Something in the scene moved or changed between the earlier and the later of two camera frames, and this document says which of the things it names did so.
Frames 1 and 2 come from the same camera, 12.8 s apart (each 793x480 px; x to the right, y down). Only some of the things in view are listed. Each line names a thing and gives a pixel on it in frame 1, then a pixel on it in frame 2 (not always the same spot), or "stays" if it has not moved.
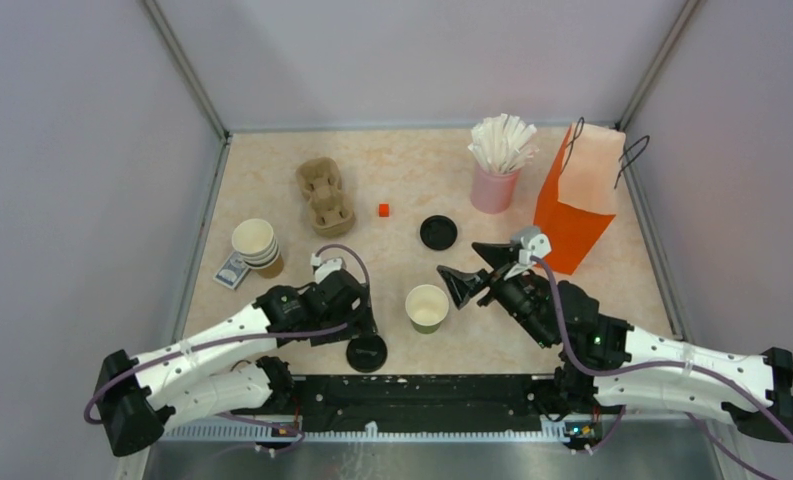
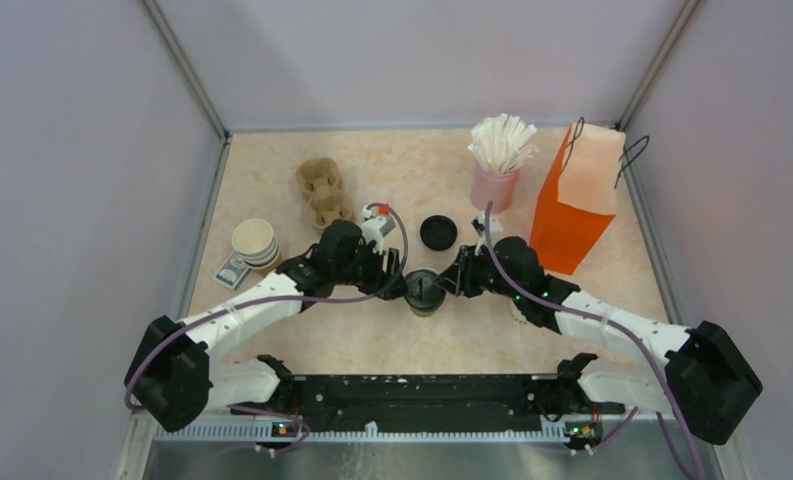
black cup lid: [438, 232] stays
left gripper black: [360, 323] to [395, 287]
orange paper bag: [578, 198] stays
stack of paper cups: [254, 241] stays
